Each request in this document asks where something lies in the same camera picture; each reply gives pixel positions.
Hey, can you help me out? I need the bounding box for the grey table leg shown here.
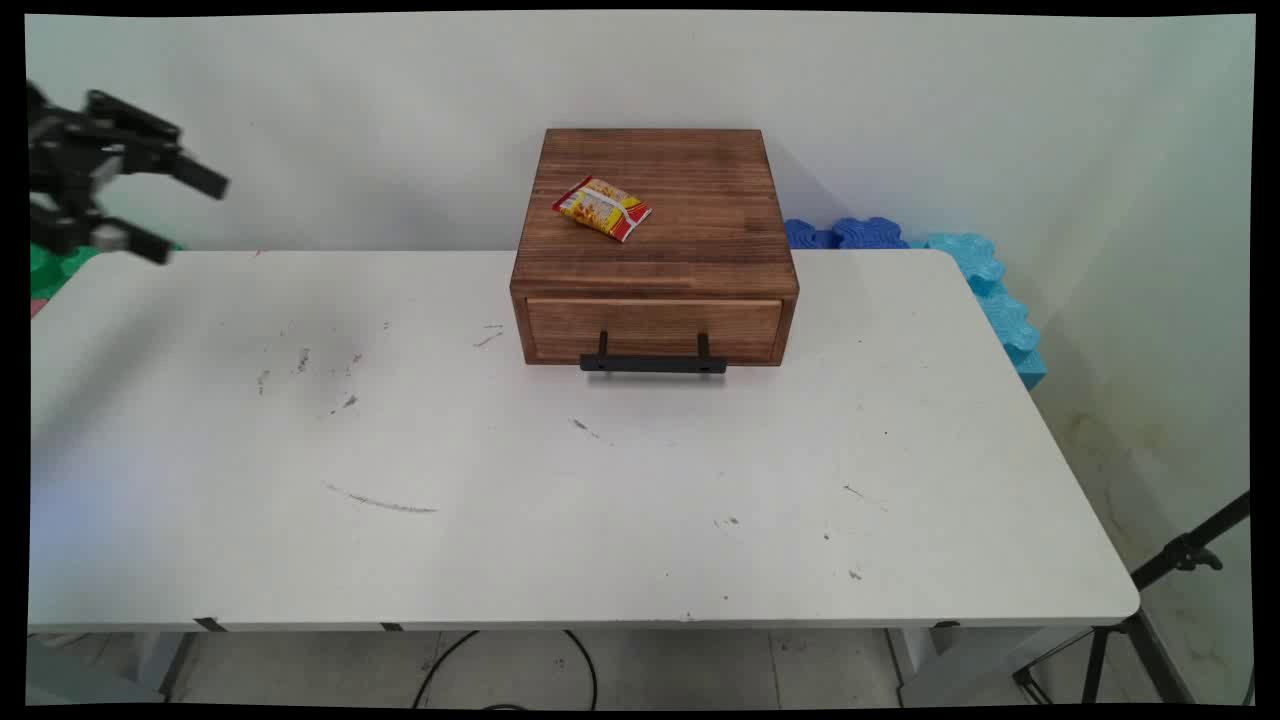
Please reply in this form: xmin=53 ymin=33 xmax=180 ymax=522
xmin=884 ymin=624 xmax=963 ymax=710
xmin=140 ymin=631 xmax=201 ymax=703

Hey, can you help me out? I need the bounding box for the cyan foam mat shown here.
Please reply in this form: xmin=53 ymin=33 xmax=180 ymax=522
xmin=923 ymin=232 xmax=1049 ymax=392

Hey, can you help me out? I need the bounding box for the brown wooden drawer cabinet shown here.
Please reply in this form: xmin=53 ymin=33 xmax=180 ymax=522
xmin=509 ymin=127 xmax=801 ymax=369

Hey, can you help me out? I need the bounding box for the dark blue foam mat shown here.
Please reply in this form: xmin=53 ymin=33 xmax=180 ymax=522
xmin=782 ymin=216 xmax=912 ymax=252

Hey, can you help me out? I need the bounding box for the yellow red snack packet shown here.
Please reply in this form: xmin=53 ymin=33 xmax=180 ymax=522
xmin=551 ymin=175 xmax=654 ymax=244

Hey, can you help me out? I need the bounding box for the green foam mat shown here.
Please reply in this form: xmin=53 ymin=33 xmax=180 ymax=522
xmin=29 ymin=238 xmax=105 ymax=302

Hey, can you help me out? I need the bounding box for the black cable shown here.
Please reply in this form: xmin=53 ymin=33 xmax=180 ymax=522
xmin=411 ymin=629 xmax=600 ymax=712

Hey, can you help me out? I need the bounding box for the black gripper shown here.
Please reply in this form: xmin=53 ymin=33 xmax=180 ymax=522
xmin=28 ymin=82 xmax=230 ymax=266

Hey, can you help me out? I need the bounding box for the black tripod stand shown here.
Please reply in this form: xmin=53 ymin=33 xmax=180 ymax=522
xmin=1012 ymin=489 xmax=1257 ymax=707

